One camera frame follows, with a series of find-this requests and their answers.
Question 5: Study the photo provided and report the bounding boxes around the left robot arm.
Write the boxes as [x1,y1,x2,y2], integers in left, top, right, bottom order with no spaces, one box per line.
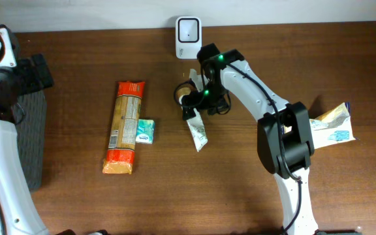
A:
[0,54,54,234]

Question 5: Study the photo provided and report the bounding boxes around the white barcode scanner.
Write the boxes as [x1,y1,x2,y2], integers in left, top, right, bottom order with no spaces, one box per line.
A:
[175,16,202,59]

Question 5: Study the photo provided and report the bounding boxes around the white tube brown cap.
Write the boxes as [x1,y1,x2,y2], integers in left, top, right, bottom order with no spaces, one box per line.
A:
[176,69,208,152]

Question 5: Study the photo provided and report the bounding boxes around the green tissue pack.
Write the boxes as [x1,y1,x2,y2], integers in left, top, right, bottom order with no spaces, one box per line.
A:
[136,119,155,144]

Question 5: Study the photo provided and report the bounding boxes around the orange pasta package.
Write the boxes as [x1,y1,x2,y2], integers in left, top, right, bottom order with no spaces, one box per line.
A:
[102,82,145,174]

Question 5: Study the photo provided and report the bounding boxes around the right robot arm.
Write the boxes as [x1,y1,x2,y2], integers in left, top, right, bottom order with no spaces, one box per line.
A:
[174,44,319,234]

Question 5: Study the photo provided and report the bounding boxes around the yellow white wipes bag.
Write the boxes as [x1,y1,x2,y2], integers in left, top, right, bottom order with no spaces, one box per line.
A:
[282,102,357,150]

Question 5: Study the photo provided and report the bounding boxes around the grey mesh basket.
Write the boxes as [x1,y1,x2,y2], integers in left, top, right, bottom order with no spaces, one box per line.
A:
[12,91,47,193]

